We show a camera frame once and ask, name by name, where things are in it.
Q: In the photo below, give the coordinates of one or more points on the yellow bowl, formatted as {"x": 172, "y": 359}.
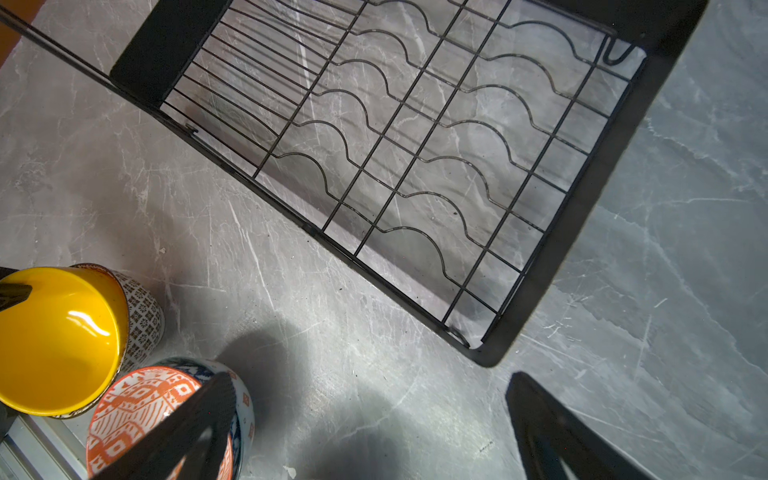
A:
{"x": 64, "y": 332}

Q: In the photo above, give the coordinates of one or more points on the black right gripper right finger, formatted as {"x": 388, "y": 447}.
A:
{"x": 553, "y": 443}

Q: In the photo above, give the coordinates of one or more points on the orange white patterned bowl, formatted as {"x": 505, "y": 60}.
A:
{"x": 140, "y": 400}

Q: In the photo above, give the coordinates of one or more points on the black white patterned bowl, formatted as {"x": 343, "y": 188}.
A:
{"x": 146, "y": 324}

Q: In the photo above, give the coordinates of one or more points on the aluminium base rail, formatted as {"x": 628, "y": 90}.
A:
{"x": 35, "y": 447}

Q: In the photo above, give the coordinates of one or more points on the black wire dish rack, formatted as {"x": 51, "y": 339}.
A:
{"x": 448, "y": 151}

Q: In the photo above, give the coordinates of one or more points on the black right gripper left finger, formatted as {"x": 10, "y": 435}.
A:
{"x": 189, "y": 444}

